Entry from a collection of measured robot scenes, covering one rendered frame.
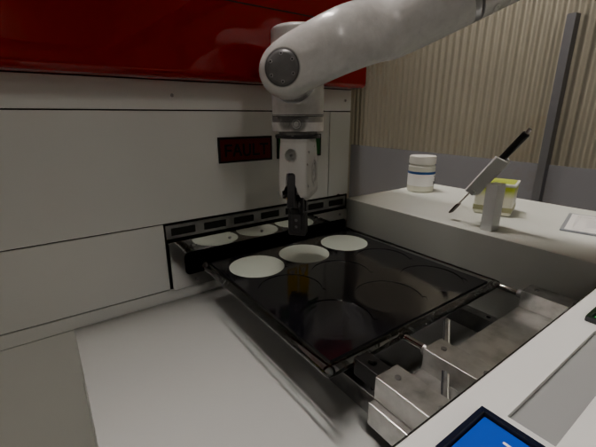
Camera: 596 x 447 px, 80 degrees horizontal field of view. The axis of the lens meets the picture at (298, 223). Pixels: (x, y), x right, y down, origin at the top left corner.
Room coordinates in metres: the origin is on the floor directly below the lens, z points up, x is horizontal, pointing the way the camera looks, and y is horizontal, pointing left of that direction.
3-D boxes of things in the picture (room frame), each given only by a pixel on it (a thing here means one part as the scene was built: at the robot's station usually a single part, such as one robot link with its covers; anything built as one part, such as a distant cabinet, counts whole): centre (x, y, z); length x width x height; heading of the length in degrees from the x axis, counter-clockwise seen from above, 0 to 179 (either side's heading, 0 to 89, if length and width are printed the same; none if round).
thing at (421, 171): (0.97, -0.34, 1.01); 0.07 x 0.07 x 0.10
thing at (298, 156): (0.61, 0.00, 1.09); 0.10 x 0.07 x 0.11; 167
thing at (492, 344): (0.37, -0.24, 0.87); 0.36 x 0.08 x 0.03; 126
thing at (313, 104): (0.61, 0.00, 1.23); 0.09 x 0.08 x 0.13; 170
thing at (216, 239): (0.74, 0.06, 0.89); 0.44 x 0.02 x 0.10; 126
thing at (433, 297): (0.58, -0.08, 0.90); 0.34 x 0.34 x 0.01; 36
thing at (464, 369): (0.33, -0.18, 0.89); 0.08 x 0.03 x 0.03; 36
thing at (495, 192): (0.63, -0.34, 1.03); 0.06 x 0.04 x 0.13; 36
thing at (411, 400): (0.28, -0.12, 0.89); 0.08 x 0.03 x 0.03; 36
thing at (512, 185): (0.74, -0.42, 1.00); 0.07 x 0.07 x 0.07; 54
